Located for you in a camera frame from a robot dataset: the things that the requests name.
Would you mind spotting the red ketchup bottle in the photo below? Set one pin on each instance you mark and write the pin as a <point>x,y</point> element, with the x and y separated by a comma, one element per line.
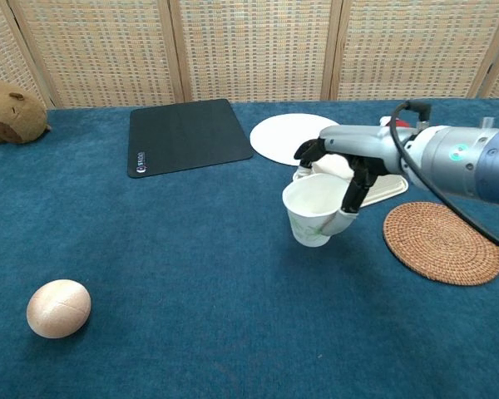
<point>386,121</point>

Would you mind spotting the brown capybara plush toy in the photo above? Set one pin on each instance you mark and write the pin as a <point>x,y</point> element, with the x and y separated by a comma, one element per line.
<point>12,116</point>

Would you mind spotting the white takeout food box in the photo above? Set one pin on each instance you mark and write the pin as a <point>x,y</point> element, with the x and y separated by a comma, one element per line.
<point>382,187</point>

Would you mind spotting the pink beige ball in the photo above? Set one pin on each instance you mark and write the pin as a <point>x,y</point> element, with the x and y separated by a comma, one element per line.
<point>58,307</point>

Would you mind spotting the white paper cup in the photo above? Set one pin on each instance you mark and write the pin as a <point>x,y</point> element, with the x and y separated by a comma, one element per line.
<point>307,199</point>

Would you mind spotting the woven bamboo folding screen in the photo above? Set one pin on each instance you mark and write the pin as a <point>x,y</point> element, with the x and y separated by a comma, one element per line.
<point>253,41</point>

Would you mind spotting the white round plate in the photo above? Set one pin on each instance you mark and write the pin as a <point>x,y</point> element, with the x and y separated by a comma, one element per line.
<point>283,137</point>

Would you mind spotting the black mouse pad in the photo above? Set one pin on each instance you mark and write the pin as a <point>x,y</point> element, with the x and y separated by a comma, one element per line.
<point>187,137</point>

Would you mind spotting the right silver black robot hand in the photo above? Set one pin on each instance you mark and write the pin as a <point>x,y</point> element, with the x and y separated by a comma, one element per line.
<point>366,143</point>

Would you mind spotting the brown woven round coaster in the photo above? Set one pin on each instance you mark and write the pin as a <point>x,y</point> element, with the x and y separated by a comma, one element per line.
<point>443,243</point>

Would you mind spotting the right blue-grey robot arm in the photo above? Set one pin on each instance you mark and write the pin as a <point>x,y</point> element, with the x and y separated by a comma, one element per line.
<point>474,162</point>

